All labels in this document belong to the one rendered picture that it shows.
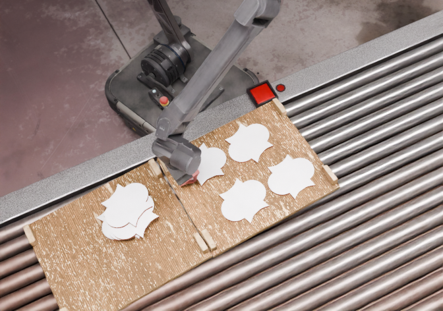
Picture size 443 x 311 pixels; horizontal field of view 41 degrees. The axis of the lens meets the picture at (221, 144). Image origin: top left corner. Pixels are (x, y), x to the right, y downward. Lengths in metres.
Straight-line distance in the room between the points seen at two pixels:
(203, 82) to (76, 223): 0.56
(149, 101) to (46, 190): 1.04
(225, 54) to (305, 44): 1.82
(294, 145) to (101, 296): 0.69
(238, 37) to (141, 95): 1.42
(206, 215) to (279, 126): 0.36
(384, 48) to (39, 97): 1.85
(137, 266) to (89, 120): 1.52
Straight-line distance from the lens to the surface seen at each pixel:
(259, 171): 1.72
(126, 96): 2.78
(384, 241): 1.68
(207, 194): 1.69
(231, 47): 1.41
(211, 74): 1.44
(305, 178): 1.70
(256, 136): 1.77
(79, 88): 3.18
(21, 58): 3.41
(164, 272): 1.62
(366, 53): 2.01
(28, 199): 1.83
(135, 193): 1.68
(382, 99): 1.91
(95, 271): 1.66
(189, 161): 1.49
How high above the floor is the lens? 2.45
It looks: 59 degrees down
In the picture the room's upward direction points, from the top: 6 degrees counter-clockwise
